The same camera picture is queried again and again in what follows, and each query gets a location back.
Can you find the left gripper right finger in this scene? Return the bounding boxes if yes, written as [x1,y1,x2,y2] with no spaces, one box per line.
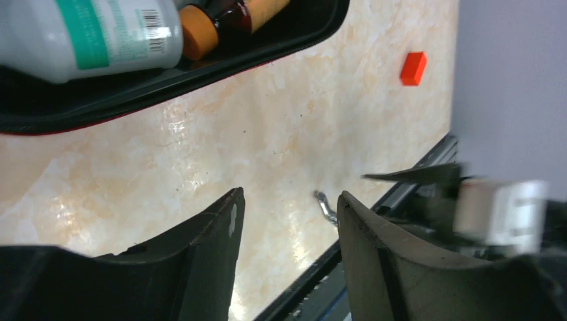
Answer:
[337,191,566,320]

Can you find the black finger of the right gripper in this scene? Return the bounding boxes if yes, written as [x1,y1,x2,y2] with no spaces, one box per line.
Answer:
[362,163,463,185]

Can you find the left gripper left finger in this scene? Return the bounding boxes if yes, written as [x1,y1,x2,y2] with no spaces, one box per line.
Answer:
[1,187,245,320]

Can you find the black handled scissors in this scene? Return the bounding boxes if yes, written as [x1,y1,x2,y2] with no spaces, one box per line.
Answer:
[314,191,338,227]

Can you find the amber medicine bottle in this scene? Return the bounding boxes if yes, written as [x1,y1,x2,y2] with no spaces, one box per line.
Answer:
[179,0,290,61]

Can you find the clear white cap bottle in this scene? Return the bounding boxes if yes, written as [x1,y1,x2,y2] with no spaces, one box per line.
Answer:
[1,0,183,84]

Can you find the red black medicine kit bag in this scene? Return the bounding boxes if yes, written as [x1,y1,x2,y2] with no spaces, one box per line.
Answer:
[1,1,349,135]

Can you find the orange red block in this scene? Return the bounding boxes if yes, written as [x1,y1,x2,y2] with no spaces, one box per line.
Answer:
[400,51,427,86]

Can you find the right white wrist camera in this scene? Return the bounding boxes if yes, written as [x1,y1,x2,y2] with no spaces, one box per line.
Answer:
[453,178,548,257]

